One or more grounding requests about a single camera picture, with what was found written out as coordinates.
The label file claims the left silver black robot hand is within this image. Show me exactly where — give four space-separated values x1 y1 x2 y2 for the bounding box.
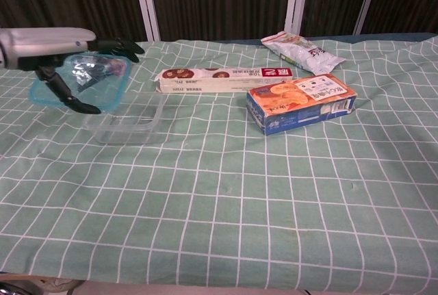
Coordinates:
0 27 145 115

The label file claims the teal plastic box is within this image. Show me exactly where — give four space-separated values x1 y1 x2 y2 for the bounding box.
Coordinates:
27 51 133 116

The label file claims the long cookie box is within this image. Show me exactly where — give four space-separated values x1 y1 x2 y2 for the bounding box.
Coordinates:
155 66 294 94

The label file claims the orange blue biscuit box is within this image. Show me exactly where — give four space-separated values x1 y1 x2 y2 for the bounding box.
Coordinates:
246 73 359 136

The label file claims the dark silver snack packet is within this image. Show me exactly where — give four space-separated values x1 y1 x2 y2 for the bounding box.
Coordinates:
70 61 109 93

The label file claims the red snack packet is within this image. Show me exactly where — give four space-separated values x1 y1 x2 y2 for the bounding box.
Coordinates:
106 60 129 77

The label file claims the clear plastic food container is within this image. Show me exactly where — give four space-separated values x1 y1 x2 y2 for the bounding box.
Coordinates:
81 94 165 145

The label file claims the green white checkered tablecloth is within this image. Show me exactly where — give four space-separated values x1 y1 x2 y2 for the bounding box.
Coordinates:
0 34 438 291

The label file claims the white green snack bag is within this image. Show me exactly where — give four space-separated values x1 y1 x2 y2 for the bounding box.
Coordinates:
261 30 346 76

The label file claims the white partition frame post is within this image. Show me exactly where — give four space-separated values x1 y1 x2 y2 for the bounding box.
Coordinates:
285 0 311 38
352 0 383 35
131 0 162 42

